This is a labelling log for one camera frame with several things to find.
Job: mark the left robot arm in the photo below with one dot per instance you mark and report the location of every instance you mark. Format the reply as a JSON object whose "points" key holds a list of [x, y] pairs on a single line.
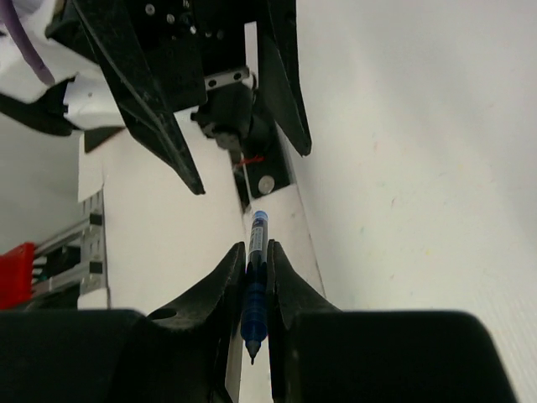
{"points": [[52, 82]]}

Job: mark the red tool box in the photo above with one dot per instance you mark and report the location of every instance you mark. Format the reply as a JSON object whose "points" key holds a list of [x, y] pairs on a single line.
{"points": [[16, 276]]}

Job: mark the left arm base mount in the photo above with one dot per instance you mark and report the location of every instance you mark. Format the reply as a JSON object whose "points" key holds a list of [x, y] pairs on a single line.
{"points": [[259, 166]]}

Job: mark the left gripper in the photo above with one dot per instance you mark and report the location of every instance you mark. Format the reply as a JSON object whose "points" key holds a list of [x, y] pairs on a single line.
{"points": [[160, 57]]}

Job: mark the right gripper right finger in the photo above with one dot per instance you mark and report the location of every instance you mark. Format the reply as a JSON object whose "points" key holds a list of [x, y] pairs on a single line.
{"points": [[319, 353]]}

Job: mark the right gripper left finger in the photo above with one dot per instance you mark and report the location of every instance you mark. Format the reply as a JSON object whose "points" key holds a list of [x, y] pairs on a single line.
{"points": [[188, 350]]}

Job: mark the blue pen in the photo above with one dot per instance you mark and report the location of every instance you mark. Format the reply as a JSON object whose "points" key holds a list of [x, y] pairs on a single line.
{"points": [[254, 327]]}

